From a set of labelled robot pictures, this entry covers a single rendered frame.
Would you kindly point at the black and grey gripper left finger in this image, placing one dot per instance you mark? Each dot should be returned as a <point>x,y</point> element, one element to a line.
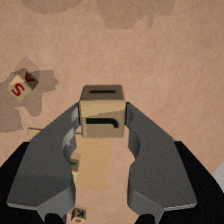
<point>36,179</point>

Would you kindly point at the tan block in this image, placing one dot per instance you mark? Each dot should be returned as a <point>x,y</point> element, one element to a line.
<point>102,111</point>
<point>21,85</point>
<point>74,168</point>
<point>78,215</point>

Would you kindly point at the tan flat mat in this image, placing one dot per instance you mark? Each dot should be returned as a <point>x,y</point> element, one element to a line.
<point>94,159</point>

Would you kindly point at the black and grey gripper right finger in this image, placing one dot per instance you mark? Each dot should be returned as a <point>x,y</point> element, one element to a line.
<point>166,179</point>

